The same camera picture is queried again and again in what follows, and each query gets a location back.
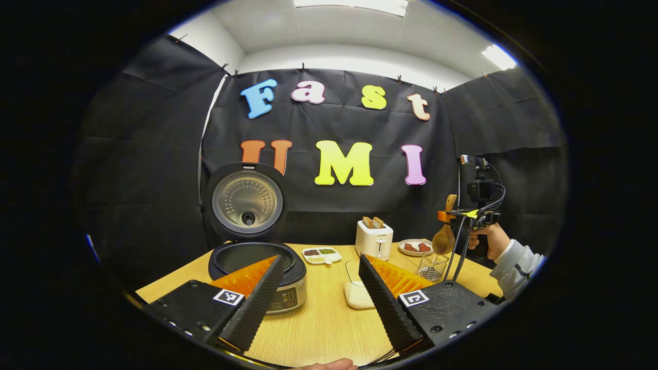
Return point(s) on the white toaster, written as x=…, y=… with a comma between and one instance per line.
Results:
x=372, y=244

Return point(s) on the wooden spoon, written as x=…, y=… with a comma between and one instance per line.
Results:
x=443, y=241

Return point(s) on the white divided bean dish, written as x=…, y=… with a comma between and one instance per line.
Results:
x=321, y=256

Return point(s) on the white round plate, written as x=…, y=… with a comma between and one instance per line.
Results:
x=416, y=254

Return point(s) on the black backdrop cloth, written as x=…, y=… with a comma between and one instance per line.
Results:
x=360, y=205

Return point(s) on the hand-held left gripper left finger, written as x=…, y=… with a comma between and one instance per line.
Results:
x=257, y=308

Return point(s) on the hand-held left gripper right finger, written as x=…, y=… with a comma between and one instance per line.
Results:
x=388, y=308

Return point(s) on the long ceiling light panel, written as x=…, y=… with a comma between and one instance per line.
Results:
x=354, y=5

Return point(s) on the dark grey rice cooker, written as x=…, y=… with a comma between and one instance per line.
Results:
x=247, y=203

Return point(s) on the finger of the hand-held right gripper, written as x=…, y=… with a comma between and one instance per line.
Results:
x=448, y=216

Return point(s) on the toast slice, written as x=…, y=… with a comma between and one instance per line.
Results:
x=378, y=222
x=368, y=222

